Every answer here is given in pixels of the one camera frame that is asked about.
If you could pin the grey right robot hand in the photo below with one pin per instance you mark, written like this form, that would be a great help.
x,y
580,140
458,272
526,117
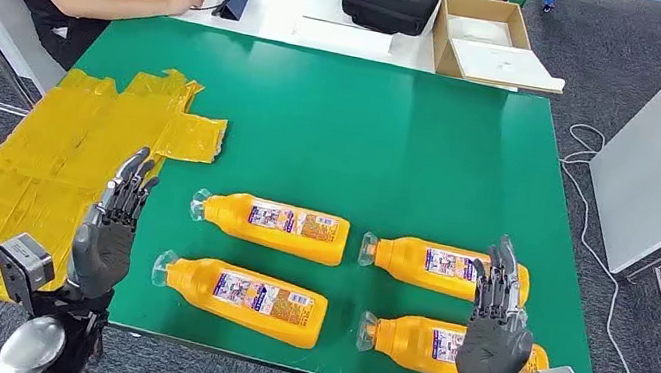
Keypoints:
x,y
494,353

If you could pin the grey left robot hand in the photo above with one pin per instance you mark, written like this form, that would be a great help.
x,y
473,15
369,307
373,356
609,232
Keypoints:
x,y
101,254

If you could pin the orange detergent bottle clear cap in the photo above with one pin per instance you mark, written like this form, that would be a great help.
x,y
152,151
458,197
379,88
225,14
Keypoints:
x,y
405,261
199,290
405,342
231,215

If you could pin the yellow plastic sheet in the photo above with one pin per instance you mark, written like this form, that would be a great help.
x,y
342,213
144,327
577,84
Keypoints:
x,y
55,146

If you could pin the white paper sheet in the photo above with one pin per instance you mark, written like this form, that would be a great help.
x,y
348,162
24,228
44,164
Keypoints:
x,y
342,38

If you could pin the green table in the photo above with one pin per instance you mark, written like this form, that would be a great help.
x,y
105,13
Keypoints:
x,y
344,147

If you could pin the open cardboard box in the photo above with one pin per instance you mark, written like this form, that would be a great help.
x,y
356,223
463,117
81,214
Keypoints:
x,y
439,38

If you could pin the white flat board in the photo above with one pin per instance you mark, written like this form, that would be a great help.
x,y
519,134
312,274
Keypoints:
x,y
505,65

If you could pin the white foam pad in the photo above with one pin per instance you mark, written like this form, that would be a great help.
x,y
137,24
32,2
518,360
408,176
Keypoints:
x,y
481,30

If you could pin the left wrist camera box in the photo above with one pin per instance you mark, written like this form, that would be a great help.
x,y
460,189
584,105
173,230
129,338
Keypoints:
x,y
24,268

